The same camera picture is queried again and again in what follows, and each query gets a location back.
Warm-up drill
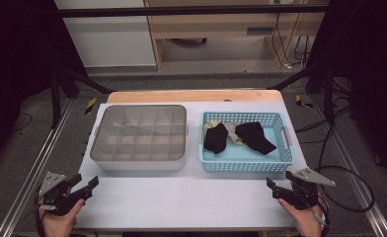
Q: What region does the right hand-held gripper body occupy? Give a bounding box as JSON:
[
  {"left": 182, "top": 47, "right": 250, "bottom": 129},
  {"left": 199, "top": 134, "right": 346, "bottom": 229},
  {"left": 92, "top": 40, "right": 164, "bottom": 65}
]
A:
[{"left": 279, "top": 167, "right": 337, "bottom": 210}]

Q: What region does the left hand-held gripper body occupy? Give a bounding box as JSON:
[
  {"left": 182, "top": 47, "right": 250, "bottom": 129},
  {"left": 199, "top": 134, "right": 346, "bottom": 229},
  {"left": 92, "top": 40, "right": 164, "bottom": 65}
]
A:
[{"left": 38, "top": 171, "right": 86, "bottom": 217}]

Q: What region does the blue perforated plastic basket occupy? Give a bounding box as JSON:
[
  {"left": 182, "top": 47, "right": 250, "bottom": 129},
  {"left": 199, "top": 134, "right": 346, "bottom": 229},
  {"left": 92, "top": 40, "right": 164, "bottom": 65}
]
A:
[{"left": 198, "top": 111, "right": 294, "bottom": 174}]

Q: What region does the black sock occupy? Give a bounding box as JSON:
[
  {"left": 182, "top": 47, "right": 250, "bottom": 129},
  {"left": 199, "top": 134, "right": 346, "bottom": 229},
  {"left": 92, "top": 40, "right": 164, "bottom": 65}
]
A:
[
  {"left": 234, "top": 121, "right": 277, "bottom": 156},
  {"left": 203, "top": 122, "right": 229, "bottom": 155}
]

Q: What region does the white divided storage box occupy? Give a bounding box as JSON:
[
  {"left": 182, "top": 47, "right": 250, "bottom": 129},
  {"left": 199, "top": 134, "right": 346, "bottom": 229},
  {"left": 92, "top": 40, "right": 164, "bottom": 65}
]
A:
[{"left": 90, "top": 104, "right": 190, "bottom": 172}]

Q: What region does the translucent grey box lid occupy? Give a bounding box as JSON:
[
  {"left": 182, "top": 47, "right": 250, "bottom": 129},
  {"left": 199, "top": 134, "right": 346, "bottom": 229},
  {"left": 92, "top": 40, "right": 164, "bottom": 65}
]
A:
[{"left": 90, "top": 104, "right": 188, "bottom": 162}]

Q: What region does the grey sock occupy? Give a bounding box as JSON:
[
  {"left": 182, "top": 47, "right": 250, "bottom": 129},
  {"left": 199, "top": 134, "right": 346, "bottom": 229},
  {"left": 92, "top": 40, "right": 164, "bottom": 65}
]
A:
[{"left": 222, "top": 122, "right": 241, "bottom": 139}]

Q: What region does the person's left hand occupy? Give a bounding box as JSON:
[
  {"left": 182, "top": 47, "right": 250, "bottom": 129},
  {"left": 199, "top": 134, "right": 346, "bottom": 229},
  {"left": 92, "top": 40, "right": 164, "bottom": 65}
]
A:
[{"left": 41, "top": 198, "right": 86, "bottom": 237}]

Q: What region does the person's right hand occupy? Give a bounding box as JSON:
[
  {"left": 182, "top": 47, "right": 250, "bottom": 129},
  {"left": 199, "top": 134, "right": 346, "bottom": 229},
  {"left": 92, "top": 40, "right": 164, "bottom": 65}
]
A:
[{"left": 277, "top": 197, "right": 324, "bottom": 237}]

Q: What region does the yellow black floor tape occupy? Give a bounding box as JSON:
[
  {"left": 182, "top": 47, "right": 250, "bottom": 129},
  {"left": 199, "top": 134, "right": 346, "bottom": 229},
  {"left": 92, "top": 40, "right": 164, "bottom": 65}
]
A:
[
  {"left": 294, "top": 94, "right": 314, "bottom": 110},
  {"left": 84, "top": 97, "right": 98, "bottom": 116}
]

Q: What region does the black metal stand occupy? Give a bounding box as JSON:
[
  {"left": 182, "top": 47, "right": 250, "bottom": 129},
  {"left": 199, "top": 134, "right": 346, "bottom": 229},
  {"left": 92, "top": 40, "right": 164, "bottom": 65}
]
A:
[
  {"left": 49, "top": 58, "right": 116, "bottom": 129},
  {"left": 269, "top": 62, "right": 336, "bottom": 126}
]

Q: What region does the black curtain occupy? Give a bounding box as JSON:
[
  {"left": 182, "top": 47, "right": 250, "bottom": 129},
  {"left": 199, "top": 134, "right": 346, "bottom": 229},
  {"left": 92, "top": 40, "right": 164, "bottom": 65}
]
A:
[
  {"left": 308, "top": 0, "right": 387, "bottom": 182},
  {"left": 0, "top": 0, "right": 87, "bottom": 172}
]

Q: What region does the white cabinet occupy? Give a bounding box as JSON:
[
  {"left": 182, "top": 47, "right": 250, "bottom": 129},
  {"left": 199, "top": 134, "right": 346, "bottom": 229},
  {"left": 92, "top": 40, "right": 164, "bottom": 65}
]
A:
[{"left": 53, "top": 0, "right": 157, "bottom": 68}]

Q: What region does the wooden desk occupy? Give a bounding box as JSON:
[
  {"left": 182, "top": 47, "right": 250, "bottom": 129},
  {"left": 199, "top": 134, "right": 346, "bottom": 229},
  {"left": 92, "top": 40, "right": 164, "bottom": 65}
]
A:
[{"left": 143, "top": 0, "right": 331, "bottom": 72}]

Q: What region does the black horizontal bar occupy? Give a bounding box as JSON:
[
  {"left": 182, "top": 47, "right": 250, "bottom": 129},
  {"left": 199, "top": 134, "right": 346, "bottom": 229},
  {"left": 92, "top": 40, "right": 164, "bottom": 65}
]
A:
[{"left": 57, "top": 4, "right": 329, "bottom": 18}]

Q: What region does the right hand-held gripper cable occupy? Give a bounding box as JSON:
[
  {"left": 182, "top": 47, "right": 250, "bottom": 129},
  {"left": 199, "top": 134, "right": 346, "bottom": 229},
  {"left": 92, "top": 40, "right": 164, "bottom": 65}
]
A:
[{"left": 314, "top": 196, "right": 333, "bottom": 237}]

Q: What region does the aluminium floor rail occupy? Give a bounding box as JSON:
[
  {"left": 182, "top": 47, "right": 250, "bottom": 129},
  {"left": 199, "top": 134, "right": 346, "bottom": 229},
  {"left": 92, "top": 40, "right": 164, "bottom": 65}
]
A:
[
  {"left": 311, "top": 95, "right": 387, "bottom": 237},
  {"left": 0, "top": 98, "right": 76, "bottom": 237}
]

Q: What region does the straight black floor cable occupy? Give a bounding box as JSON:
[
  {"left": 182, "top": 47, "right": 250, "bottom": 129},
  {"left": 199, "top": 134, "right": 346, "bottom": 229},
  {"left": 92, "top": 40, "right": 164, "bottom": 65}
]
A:
[{"left": 294, "top": 105, "right": 352, "bottom": 145}]

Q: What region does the looped black floor cable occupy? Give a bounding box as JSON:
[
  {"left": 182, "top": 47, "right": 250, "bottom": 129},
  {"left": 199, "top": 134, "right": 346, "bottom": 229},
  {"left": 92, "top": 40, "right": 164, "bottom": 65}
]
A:
[{"left": 313, "top": 124, "right": 376, "bottom": 214}]

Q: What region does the thin black floor cable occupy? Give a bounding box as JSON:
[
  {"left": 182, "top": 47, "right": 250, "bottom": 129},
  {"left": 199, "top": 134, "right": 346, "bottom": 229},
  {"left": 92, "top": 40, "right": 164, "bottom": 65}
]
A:
[{"left": 12, "top": 113, "right": 33, "bottom": 133}]

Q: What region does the black hanging cable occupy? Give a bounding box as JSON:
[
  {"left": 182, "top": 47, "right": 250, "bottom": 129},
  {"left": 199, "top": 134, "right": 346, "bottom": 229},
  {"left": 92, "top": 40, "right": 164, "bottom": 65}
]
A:
[{"left": 271, "top": 13, "right": 286, "bottom": 65}]

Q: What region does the yellow hanging cable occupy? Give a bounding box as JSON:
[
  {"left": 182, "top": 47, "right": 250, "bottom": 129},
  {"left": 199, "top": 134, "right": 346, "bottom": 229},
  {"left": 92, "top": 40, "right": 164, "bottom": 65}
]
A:
[{"left": 281, "top": 9, "right": 306, "bottom": 68}]

